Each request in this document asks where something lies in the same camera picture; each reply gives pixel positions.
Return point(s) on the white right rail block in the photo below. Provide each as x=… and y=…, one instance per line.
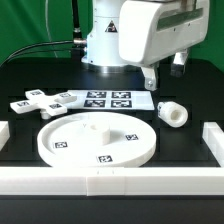
x=213, y=136

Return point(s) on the white front rail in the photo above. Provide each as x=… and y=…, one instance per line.
x=111, y=181

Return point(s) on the white left rail block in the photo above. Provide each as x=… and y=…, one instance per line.
x=4, y=133

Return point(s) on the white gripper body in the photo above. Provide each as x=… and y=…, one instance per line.
x=151, y=31

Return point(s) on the white marker sheet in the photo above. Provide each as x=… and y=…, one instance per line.
x=111, y=100

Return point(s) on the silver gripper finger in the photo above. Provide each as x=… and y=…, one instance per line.
x=179, y=63
x=150, y=76

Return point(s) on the white rail block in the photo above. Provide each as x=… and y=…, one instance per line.
x=213, y=136
x=4, y=133

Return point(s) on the white round table top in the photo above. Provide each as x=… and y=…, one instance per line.
x=96, y=139

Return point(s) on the white cross-shaped table base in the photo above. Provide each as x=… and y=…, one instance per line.
x=48, y=105

